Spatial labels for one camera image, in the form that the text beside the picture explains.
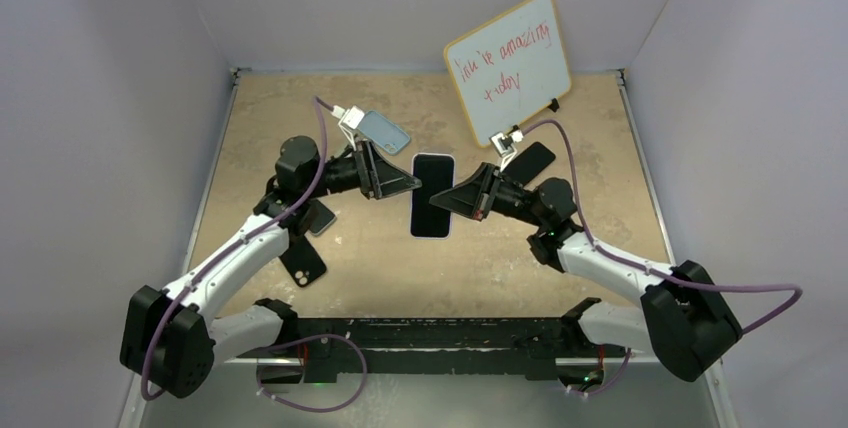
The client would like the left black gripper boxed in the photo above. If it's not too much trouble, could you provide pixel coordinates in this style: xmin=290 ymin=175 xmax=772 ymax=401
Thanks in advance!
xmin=305 ymin=140 xmax=420 ymax=201

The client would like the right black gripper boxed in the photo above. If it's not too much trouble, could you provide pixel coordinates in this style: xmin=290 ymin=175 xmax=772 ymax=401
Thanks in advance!
xmin=431 ymin=162 xmax=547 ymax=227

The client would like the light blue phone case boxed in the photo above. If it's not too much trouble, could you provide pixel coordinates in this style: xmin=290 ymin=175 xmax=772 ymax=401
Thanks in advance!
xmin=358 ymin=110 xmax=411 ymax=156

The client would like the lavender phone case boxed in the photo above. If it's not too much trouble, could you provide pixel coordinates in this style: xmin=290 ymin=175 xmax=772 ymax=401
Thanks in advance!
xmin=409 ymin=153 xmax=456 ymax=241

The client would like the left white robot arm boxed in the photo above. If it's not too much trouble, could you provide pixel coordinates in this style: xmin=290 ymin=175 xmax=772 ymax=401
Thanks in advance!
xmin=119 ymin=136 xmax=422 ymax=401

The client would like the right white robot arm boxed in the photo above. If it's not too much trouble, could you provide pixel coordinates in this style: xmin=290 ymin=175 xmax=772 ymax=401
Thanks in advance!
xmin=429 ymin=163 xmax=743 ymax=382

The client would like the black phone with grey edge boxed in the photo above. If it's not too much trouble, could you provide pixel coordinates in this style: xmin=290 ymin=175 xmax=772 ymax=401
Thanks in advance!
xmin=309 ymin=200 xmax=337 ymax=237

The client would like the black phone case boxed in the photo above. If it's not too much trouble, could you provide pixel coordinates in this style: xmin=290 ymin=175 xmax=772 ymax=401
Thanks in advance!
xmin=278 ymin=236 xmax=327 ymax=288

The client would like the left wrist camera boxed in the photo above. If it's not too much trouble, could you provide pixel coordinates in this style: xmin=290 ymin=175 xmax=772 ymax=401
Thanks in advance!
xmin=332 ymin=105 xmax=365 ymax=147

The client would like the white board with yellow frame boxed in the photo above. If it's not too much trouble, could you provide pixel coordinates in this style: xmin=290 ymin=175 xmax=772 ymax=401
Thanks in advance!
xmin=443 ymin=0 xmax=572 ymax=147

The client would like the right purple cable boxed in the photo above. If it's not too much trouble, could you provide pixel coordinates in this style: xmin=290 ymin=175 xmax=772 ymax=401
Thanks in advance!
xmin=513 ymin=118 xmax=804 ymax=400

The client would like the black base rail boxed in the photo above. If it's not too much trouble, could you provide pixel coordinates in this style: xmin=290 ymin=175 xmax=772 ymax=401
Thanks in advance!
xmin=247 ymin=315 xmax=625 ymax=383

